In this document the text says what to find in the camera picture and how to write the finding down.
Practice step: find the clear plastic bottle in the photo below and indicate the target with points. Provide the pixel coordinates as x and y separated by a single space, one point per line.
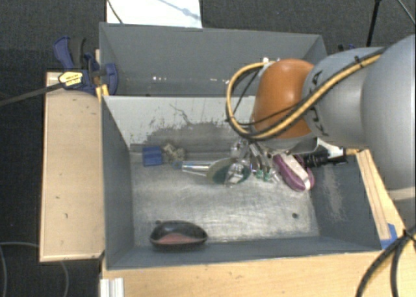
216 172

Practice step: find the purple and white brush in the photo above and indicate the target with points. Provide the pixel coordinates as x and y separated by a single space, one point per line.
297 175

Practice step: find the grey metal bin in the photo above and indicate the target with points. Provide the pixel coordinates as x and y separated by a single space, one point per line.
227 211

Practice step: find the grey-beige crumpled lump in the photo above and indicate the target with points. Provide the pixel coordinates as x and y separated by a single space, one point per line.
174 153

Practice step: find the blue block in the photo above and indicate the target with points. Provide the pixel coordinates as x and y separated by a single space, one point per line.
151 156

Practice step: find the black and red computer mouse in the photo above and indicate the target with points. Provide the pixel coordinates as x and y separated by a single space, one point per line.
177 236

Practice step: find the pale wood flat board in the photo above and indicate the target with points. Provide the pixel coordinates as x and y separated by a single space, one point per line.
73 172

